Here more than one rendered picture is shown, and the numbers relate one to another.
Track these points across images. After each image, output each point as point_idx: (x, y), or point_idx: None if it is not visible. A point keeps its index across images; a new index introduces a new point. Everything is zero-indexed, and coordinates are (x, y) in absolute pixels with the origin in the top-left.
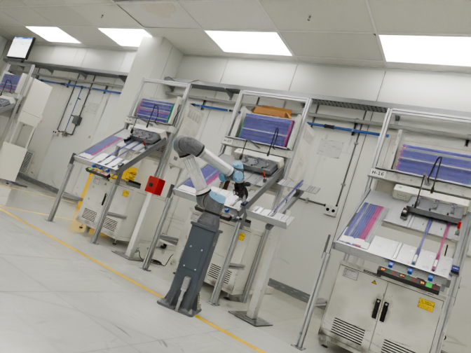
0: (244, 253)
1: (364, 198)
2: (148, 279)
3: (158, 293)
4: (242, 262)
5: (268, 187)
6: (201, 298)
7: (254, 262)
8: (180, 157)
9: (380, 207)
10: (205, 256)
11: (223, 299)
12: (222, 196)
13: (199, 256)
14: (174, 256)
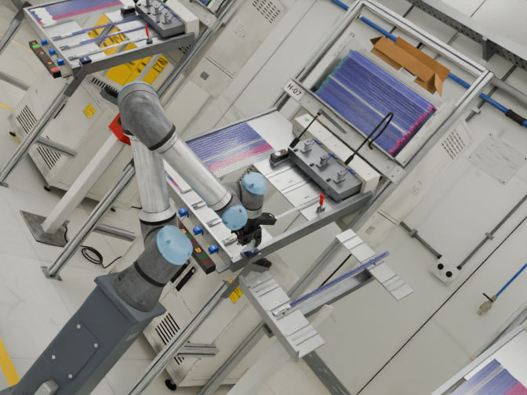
0: (227, 327)
1: (497, 348)
2: (29, 312)
3: (12, 365)
4: (218, 341)
5: (322, 226)
6: (111, 382)
7: (246, 342)
8: (123, 131)
9: (521, 389)
10: (97, 360)
11: (160, 387)
12: (181, 250)
13: (87, 355)
14: (119, 266)
